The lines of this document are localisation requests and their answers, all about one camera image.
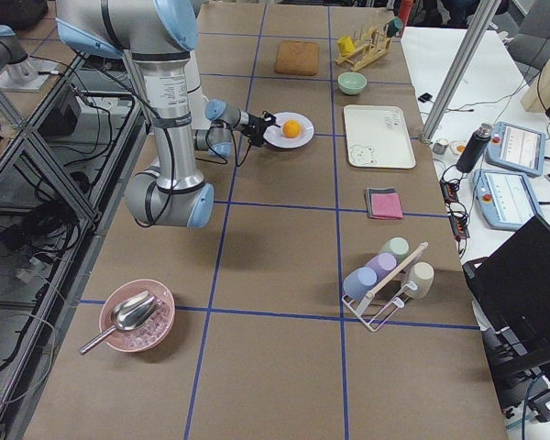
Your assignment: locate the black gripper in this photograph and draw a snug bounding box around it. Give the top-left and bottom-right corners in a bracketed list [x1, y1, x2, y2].
[243, 111, 281, 138]

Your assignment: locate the white round plate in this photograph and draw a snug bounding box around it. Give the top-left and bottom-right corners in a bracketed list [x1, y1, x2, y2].
[263, 112, 314, 149]

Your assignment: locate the orange fruit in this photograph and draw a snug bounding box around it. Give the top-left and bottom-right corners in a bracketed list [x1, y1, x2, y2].
[281, 119, 303, 138]

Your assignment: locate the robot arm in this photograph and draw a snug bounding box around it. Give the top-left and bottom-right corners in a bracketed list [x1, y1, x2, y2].
[57, 1, 277, 227]

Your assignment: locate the cream bear serving tray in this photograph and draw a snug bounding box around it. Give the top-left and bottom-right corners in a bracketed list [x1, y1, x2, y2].
[343, 104, 416, 170]

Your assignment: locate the wooden cutting board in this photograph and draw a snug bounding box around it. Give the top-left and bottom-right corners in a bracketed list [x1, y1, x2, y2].
[274, 40, 319, 76]

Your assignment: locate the light green bowl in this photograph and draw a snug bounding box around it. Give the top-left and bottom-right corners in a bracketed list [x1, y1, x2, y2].
[337, 71, 368, 95]

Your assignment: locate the yellow mug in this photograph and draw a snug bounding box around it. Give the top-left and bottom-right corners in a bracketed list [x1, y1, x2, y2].
[336, 36, 356, 57]

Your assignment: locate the wooden dish rack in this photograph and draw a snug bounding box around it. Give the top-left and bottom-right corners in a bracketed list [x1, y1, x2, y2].
[335, 13, 392, 72]

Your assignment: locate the pink folded cloth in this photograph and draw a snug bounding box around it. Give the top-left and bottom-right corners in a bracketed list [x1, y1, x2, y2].
[369, 192, 403, 220]

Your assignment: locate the dark green mug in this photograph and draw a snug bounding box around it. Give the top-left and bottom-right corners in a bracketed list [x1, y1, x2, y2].
[383, 16, 404, 39]

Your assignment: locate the small black device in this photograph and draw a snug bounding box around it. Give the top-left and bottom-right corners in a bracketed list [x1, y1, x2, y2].
[418, 93, 433, 103]

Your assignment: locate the small metal tin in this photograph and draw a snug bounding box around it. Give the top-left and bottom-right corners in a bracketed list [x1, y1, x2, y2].
[432, 138, 449, 156]

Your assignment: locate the red cylinder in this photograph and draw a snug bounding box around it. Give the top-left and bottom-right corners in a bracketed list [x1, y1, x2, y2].
[397, 0, 415, 27]

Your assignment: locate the green tumbler cup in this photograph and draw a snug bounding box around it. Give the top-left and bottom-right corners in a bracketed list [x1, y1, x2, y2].
[379, 236, 410, 262]

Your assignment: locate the purple tumbler cup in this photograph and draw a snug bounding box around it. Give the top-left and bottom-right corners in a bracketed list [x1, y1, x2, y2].
[365, 252, 397, 280]

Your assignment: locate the blue tumbler cup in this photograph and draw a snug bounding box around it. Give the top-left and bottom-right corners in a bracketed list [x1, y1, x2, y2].
[343, 266, 378, 300]

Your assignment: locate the egg shaped coaster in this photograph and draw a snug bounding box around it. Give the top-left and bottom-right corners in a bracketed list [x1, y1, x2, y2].
[449, 141, 467, 156]

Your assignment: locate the black usb hub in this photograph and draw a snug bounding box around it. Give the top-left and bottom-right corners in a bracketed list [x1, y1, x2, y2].
[440, 180, 459, 204]

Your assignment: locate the black water bottle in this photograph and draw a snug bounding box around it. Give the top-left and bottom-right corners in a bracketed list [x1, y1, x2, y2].
[455, 123, 493, 174]

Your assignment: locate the beige tumbler cup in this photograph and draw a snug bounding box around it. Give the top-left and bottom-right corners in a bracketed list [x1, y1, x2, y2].
[405, 261, 435, 299]

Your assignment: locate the metal scoop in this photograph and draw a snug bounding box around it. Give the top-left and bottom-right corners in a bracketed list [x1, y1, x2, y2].
[78, 291, 159, 355]

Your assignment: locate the pink bowl with ice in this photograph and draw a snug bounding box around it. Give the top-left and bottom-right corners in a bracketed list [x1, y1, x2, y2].
[99, 279, 176, 353]

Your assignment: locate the teach pendant far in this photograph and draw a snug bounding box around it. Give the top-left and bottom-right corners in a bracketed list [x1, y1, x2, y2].
[485, 122, 545, 177]

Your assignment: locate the teach pendant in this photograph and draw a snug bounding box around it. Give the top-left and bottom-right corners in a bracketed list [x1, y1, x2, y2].
[485, 122, 545, 177]
[472, 169, 543, 231]

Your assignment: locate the teach pendant near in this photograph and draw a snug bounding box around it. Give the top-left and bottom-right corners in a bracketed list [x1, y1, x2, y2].
[472, 169, 543, 231]

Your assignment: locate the black laptop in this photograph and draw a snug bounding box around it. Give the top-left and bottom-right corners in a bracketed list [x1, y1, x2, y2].
[463, 214, 550, 380]

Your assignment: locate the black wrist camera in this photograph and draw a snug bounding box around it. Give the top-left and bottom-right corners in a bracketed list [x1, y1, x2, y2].
[247, 132, 265, 148]

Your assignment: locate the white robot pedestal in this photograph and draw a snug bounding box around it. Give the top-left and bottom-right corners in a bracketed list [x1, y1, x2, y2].
[182, 0, 210, 134]

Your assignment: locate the aluminium frame post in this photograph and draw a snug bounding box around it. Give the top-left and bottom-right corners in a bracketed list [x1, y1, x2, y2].
[420, 0, 509, 144]

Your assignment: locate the white wire cup rack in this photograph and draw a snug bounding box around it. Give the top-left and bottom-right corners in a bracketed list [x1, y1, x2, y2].
[341, 242, 428, 332]

